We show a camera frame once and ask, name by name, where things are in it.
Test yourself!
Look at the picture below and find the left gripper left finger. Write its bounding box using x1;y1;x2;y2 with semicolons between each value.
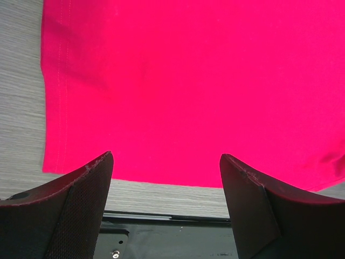
1;151;113;258

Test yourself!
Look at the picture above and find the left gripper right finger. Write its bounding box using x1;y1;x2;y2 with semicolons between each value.
219;154;344;258

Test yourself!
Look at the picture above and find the magenta t shirt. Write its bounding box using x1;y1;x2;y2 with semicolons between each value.
41;1;344;191

